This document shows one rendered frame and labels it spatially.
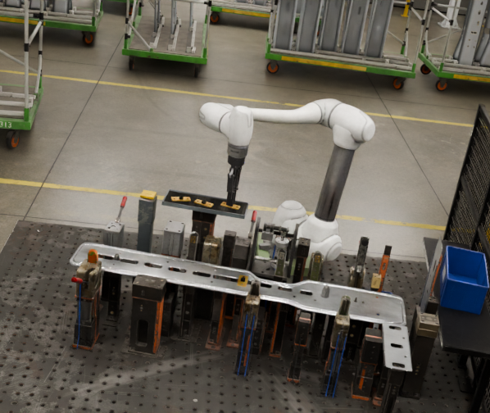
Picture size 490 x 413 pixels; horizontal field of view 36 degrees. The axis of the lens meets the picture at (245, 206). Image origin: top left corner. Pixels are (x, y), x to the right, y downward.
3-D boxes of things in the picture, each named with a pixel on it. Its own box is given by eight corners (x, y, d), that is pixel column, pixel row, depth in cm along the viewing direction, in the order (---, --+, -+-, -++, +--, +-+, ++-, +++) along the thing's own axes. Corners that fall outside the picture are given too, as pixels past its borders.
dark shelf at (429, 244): (442, 351, 285) (443, 345, 284) (422, 242, 366) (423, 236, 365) (501, 362, 284) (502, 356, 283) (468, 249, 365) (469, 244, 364)
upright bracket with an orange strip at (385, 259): (361, 344, 336) (385, 245, 314) (361, 342, 337) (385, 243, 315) (369, 345, 335) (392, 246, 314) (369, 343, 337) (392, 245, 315)
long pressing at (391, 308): (65, 268, 307) (65, 264, 306) (82, 242, 327) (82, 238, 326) (406, 329, 298) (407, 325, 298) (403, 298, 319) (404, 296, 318)
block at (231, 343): (225, 347, 321) (233, 288, 309) (230, 329, 333) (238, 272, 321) (238, 349, 321) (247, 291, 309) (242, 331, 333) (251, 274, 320)
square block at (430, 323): (399, 397, 306) (419, 322, 291) (398, 383, 313) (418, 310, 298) (419, 400, 306) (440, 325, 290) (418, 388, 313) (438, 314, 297)
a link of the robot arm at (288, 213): (284, 229, 400) (291, 192, 390) (310, 245, 389) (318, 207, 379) (262, 238, 389) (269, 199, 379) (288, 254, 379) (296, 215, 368)
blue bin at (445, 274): (439, 306, 309) (447, 279, 303) (439, 270, 336) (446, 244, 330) (481, 315, 306) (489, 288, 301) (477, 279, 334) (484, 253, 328)
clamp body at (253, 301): (229, 375, 304) (239, 302, 290) (233, 357, 315) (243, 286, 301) (251, 379, 304) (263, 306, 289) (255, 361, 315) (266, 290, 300)
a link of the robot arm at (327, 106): (307, 96, 355) (329, 106, 346) (332, 91, 367) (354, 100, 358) (302, 122, 360) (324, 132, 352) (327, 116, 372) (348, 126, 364)
